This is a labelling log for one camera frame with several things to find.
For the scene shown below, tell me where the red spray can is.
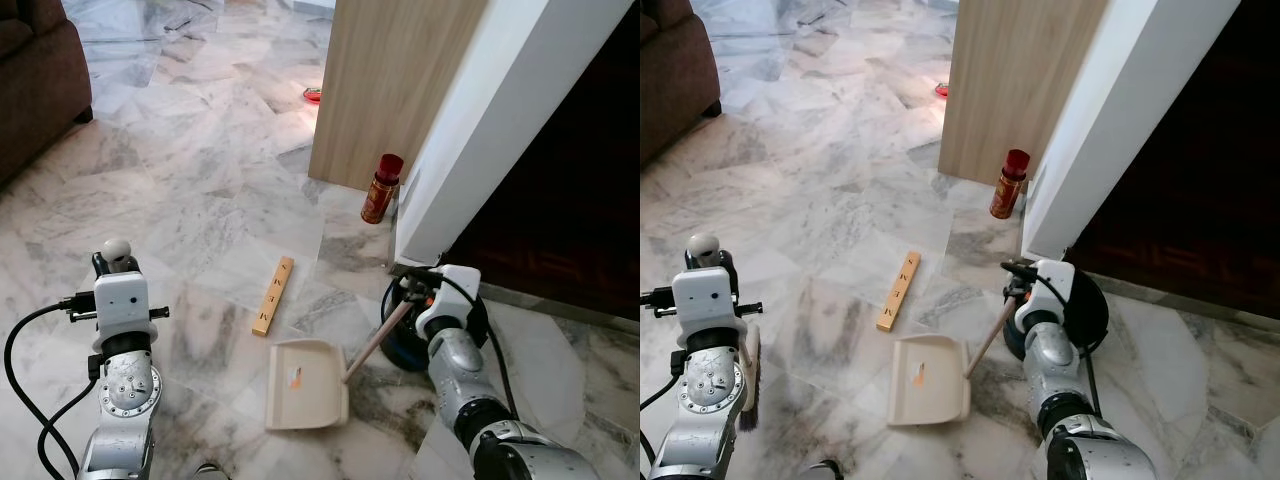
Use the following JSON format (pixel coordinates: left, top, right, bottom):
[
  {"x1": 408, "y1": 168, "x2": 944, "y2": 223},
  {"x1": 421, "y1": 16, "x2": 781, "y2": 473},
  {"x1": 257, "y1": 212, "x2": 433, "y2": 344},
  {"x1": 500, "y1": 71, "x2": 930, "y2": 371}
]
[
  {"x1": 989, "y1": 148, "x2": 1032, "y2": 220},
  {"x1": 360, "y1": 152, "x2": 406, "y2": 225}
]

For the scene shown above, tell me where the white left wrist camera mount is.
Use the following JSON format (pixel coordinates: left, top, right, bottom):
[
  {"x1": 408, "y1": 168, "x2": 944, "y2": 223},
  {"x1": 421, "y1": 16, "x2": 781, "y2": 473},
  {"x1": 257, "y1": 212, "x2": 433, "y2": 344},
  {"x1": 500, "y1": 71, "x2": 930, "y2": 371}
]
[
  {"x1": 671, "y1": 266, "x2": 747, "y2": 348},
  {"x1": 91, "y1": 271, "x2": 158, "y2": 354}
]

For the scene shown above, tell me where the lettered wooden block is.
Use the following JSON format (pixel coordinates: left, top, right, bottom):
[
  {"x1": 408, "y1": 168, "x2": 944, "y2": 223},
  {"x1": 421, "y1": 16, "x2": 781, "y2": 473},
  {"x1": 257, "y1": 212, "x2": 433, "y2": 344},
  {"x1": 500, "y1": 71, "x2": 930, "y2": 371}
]
[
  {"x1": 250, "y1": 255, "x2": 297, "y2": 338},
  {"x1": 876, "y1": 250, "x2": 923, "y2": 334}
]

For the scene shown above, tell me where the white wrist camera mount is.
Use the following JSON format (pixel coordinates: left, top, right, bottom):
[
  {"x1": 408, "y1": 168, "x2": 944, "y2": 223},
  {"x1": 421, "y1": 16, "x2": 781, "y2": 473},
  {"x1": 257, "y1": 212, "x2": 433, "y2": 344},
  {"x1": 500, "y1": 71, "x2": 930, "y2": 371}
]
[
  {"x1": 671, "y1": 266, "x2": 747, "y2": 348},
  {"x1": 414, "y1": 264, "x2": 482, "y2": 338},
  {"x1": 1014, "y1": 259, "x2": 1077, "y2": 328},
  {"x1": 91, "y1": 271, "x2": 158, "y2": 354}
]

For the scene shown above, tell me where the brown sofa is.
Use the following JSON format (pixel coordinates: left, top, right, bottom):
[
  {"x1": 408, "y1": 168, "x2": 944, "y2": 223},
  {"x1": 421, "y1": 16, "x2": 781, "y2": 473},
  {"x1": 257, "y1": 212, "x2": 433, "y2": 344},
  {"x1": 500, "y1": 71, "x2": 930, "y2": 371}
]
[
  {"x1": 0, "y1": 0, "x2": 94, "y2": 188},
  {"x1": 640, "y1": 0, "x2": 724, "y2": 168}
]

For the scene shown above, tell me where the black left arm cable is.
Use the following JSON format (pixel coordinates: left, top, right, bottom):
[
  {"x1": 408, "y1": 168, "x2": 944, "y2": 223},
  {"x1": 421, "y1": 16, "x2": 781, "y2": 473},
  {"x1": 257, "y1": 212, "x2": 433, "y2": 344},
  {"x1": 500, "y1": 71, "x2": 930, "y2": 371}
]
[
  {"x1": 640, "y1": 286, "x2": 689, "y2": 473},
  {"x1": 3, "y1": 293, "x2": 101, "y2": 480}
]

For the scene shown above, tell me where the black round bucket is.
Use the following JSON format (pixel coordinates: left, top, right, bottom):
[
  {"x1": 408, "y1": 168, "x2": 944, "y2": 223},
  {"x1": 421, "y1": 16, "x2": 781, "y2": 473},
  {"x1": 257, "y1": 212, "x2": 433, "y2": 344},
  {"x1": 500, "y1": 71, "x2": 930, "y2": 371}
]
[
  {"x1": 380, "y1": 272, "x2": 490, "y2": 372},
  {"x1": 1002, "y1": 264, "x2": 1110, "y2": 363}
]

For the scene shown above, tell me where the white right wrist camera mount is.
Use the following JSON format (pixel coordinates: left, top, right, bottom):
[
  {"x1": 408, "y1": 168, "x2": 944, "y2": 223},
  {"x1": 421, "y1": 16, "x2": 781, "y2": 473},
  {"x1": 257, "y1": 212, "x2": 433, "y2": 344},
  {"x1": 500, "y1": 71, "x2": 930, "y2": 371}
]
[
  {"x1": 1014, "y1": 259, "x2": 1077, "y2": 328},
  {"x1": 414, "y1": 264, "x2": 482, "y2": 338}
]

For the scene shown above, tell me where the dark wooden staircase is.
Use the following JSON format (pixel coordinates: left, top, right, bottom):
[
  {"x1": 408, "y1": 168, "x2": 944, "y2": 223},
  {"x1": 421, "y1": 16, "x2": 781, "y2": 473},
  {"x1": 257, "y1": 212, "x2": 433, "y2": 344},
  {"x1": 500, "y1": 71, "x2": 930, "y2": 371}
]
[
  {"x1": 440, "y1": 0, "x2": 641, "y2": 323},
  {"x1": 1065, "y1": 0, "x2": 1280, "y2": 321}
]

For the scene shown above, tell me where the pink long-handled dustpan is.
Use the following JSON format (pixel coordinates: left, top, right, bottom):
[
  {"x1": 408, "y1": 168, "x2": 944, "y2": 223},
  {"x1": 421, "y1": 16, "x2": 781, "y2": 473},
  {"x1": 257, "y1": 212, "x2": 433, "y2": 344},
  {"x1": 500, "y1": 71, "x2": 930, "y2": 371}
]
[
  {"x1": 886, "y1": 293, "x2": 1021, "y2": 429},
  {"x1": 264, "y1": 298, "x2": 417, "y2": 432}
]

